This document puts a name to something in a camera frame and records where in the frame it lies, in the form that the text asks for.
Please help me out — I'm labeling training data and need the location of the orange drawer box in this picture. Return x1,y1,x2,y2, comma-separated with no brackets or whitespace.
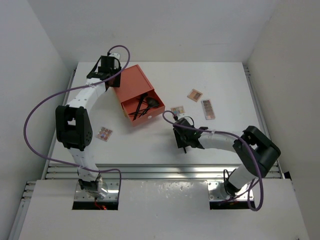
113,64,155,117

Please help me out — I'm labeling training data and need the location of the black powder brush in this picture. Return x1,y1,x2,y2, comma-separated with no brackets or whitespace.
133,93,148,120

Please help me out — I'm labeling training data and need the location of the orange drawer with white knob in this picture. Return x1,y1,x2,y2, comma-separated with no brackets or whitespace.
121,90,165,127

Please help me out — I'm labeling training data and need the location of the thin black pencil brush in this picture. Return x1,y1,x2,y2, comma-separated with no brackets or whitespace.
135,104,149,113
128,111,148,118

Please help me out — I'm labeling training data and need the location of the black fan brush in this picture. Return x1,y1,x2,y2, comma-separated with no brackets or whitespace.
146,97,159,112

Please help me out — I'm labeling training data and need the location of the clear nine-pan eyeshadow palette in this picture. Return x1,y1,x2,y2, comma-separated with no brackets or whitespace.
96,127,113,142

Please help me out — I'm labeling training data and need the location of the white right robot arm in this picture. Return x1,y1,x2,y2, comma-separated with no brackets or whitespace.
173,118,281,200

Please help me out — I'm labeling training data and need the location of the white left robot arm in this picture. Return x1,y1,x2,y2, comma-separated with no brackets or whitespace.
55,53,122,200

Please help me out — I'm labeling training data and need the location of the small colourful eyeshadow palette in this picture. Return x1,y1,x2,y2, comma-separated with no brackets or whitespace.
170,105,186,117

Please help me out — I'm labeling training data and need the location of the long brown eyeshadow palette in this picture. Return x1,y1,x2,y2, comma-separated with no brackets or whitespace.
201,99,216,120

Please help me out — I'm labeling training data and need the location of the square orange blush compact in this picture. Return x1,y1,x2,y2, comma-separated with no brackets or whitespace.
187,89,203,102

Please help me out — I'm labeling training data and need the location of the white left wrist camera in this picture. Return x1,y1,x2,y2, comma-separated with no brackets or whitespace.
108,52,121,60

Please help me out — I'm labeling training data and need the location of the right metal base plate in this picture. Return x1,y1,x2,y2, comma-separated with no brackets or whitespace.
207,179,254,202

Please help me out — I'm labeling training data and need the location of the metal base plate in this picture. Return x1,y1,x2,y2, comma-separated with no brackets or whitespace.
207,179,254,202
73,178,120,203

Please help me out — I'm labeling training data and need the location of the aluminium rail frame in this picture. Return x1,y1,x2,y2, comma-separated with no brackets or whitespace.
7,66,283,240

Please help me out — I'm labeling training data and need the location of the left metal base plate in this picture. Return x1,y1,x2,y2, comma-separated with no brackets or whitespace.
73,178,120,203

